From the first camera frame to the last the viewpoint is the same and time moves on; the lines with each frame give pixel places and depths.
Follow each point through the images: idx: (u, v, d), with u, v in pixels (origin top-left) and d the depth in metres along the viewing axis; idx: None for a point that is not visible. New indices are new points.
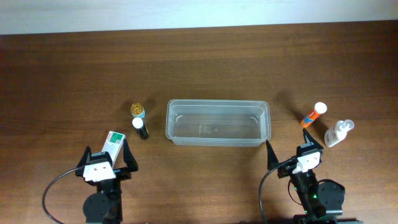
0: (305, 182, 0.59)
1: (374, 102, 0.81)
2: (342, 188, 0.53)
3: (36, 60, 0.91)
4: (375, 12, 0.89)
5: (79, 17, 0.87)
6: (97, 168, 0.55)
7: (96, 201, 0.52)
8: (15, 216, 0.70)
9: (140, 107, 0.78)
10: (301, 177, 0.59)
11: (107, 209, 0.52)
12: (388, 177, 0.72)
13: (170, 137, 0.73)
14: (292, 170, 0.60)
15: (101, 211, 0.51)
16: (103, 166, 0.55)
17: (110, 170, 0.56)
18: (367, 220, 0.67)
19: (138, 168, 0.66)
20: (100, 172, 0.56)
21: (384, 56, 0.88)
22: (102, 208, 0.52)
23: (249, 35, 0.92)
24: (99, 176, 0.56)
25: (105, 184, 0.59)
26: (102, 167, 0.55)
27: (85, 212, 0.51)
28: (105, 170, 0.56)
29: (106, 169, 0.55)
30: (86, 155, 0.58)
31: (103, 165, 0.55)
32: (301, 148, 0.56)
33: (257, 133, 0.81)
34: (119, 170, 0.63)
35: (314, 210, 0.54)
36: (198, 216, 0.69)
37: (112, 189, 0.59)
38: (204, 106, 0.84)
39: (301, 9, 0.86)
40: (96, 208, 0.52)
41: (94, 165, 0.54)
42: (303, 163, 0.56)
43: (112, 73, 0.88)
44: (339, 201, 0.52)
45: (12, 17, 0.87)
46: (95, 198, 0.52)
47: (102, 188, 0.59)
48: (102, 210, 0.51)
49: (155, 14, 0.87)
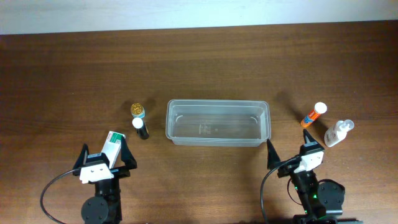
0: (305, 182, 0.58)
1: (374, 102, 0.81)
2: (342, 188, 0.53)
3: (36, 59, 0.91)
4: (375, 12, 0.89)
5: (79, 17, 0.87)
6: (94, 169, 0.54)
7: (96, 203, 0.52)
8: (16, 216, 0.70)
9: (140, 107, 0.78)
10: (301, 177, 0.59)
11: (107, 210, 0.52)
12: (388, 177, 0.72)
13: (170, 137, 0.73)
14: (294, 170, 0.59)
15: (100, 214, 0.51)
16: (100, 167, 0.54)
17: (107, 172, 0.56)
18: (367, 220, 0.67)
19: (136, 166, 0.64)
20: (97, 172, 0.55)
21: (384, 56, 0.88)
22: (103, 210, 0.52)
23: (249, 35, 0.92)
24: (96, 177, 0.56)
25: (104, 184, 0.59)
26: (99, 168, 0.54)
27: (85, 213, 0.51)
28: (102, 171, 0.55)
29: (103, 170, 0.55)
30: (83, 155, 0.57)
31: (99, 167, 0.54)
32: (305, 146, 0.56)
33: (257, 133, 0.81)
34: (117, 169, 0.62)
35: (314, 210, 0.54)
36: (198, 216, 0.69)
37: (112, 189, 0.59)
38: (204, 106, 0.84)
39: (300, 9, 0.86)
40: (95, 210, 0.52)
41: (91, 167, 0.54)
42: (306, 161, 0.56)
43: (112, 73, 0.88)
44: (339, 201, 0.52)
45: (13, 17, 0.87)
46: (94, 201, 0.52)
47: (101, 188, 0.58)
48: (102, 211, 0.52)
49: (155, 14, 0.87)
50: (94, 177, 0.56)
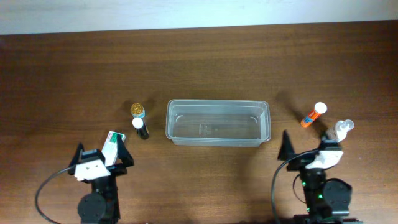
0: (313, 179, 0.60)
1: (374, 102, 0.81)
2: (349, 188, 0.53)
3: (35, 59, 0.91)
4: (374, 12, 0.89)
5: (79, 17, 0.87)
6: (89, 166, 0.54)
7: (91, 201, 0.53)
8: (16, 216, 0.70)
9: (140, 107, 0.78)
10: (311, 174, 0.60)
11: (103, 209, 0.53)
12: (388, 177, 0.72)
13: (170, 137, 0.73)
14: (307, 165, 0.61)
15: (96, 211, 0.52)
16: (95, 164, 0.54)
17: (103, 167, 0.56)
18: (367, 220, 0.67)
19: (133, 163, 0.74)
20: (93, 169, 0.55)
21: (384, 56, 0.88)
22: (98, 208, 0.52)
23: (249, 35, 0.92)
24: (91, 173, 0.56)
25: (100, 181, 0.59)
26: (94, 165, 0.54)
27: (80, 213, 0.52)
28: (97, 168, 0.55)
29: (99, 167, 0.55)
30: (78, 153, 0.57)
31: (95, 163, 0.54)
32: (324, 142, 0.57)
33: (257, 133, 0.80)
34: (114, 166, 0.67)
35: (319, 210, 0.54)
36: (198, 216, 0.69)
37: (107, 186, 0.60)
38: (204, 106, 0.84)
39: (300, 9, 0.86)
40: (92, 209, 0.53)
41: (86, 163, 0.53)
42: (324, 157, 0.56)
43: (112, 73, 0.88)
44: (346, 201, 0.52)
45: (12, 17, 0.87)
46: (90, 200, 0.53)
47: (97, 186, 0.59)
48: (97, 210, 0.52)
49: (154, 14, 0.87)
50: (91, 174, 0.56)
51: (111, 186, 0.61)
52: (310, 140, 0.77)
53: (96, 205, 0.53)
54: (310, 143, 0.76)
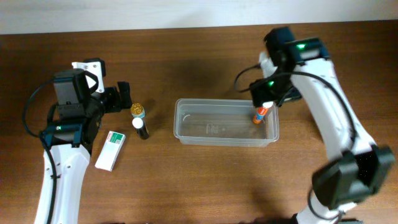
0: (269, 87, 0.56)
1: (372, 100, 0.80)
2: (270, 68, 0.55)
3: (35, 58, 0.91)
4: (370, 11, 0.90)
5: (81, 17, 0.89)
6: (88, 66, 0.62)
7: (68, 70, 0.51)
8: (15, 217, 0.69)
9: (140, 107, 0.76)
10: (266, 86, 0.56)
11: (81, 71, 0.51)
12: (388, 176, 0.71)
13: (177, 136, 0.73)
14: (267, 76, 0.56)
15: (73, 72, 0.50)
16: (94, 65, 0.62)
17: (98, 72, 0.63)
18: (359, 216, 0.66)
19: (120, 110, 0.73)
20: (92, 71, 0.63)
21: (382, 56, 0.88)
22: (75, 71, 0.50)
23: (250, 34, 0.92)
24: None
25: (76, 70, 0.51)
26: (92, 65, 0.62)
27: (56, 75, 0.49)
28: (94, 70, 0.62)
29: (95, 69, 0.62)
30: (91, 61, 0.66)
31: (93, 64, 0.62)
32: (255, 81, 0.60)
33: (264, 134, 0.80)
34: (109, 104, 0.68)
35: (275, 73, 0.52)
36: (198, 216, 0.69)
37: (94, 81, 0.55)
38: (213, 106, 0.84)
39: (298, 7, 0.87)
40: (66, 93, 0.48)
41: (86, 63, 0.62)
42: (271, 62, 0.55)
43: (112, 73, 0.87)
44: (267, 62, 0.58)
45: (14, 17, 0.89)
46: (68, 70, 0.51)
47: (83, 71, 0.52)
48: (74, 72, 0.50)
49: (155, 14, 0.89)
50: None
51: (91, 88, 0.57)
52: (310, 140, 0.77)
53: (71, 91, 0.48)
54: (310, 144, 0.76)
